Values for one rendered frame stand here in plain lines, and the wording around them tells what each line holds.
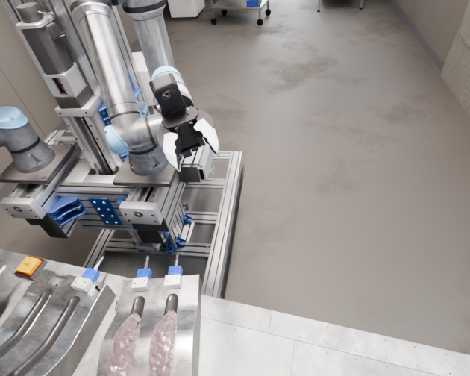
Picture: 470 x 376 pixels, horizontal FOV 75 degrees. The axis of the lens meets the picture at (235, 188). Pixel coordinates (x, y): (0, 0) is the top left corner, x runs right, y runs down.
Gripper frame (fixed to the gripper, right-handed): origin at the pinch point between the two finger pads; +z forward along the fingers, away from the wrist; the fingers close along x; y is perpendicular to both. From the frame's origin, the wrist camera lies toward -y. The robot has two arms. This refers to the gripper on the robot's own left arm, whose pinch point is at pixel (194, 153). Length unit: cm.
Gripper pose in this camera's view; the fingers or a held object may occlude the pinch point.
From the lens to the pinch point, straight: 52.1
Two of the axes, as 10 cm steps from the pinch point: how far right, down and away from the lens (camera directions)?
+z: 3.1, 6.6, -6.8
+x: -9.2, 3.8, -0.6
